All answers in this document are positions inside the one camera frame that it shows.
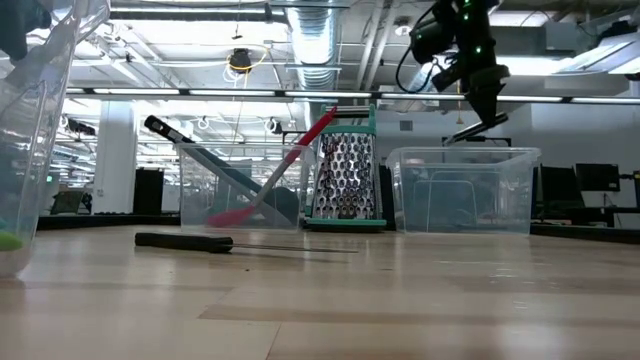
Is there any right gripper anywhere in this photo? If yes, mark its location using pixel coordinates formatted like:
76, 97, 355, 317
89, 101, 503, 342
430, 62, 512, 127

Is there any black serving spoon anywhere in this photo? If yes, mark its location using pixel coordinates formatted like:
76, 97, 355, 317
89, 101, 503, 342
143, 114, 301, 227

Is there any white pillar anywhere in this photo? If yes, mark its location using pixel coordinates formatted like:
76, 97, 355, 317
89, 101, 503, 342
91, 99, 139, 215

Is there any teal utensil holder cup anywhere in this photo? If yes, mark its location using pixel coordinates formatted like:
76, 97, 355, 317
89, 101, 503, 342
304, 103, 388, 232

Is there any black background monitor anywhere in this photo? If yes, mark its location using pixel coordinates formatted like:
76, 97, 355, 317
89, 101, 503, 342
574, 162, 622, 193

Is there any clear plastic bin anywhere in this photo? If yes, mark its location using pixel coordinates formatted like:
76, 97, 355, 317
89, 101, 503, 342
175, 142, 314, 232
386, 145, 542, 236
0, 0, 112, 280

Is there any black cabinet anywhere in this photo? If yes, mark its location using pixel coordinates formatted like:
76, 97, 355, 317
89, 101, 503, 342
132, 167, 165, 216

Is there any yellow hanging cord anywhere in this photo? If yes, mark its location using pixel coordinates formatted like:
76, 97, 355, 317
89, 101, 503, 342
452, 79, 465, 125

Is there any silver ventilation duct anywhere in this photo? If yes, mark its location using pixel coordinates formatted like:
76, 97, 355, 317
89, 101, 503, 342
287, 0, 344, 91

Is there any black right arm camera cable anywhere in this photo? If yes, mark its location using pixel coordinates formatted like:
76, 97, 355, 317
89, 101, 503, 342
394, 3, 439, 96

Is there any green silicone spatula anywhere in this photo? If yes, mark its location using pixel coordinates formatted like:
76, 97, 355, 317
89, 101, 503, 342
0, 230, 25, 253

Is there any black aluminium table frame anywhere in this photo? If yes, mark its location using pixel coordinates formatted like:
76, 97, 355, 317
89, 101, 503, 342
37, 213, 640, 246

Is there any red silicone spatula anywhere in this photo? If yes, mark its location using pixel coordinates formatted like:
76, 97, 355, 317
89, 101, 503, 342
206, 104, 340, 230

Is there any black stand bar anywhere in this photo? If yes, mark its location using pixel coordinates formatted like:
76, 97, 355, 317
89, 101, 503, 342
441, 134, 513, 149

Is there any cable reel with yellow cable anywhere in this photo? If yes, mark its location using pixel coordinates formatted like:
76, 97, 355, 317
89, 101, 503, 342
227, 47, 269, 75

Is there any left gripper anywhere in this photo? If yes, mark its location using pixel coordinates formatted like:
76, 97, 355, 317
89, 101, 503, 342
0, 0, 54, 62

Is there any long ceiling light bar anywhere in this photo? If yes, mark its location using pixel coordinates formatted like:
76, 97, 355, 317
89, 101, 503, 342
64, 85, 640, 105

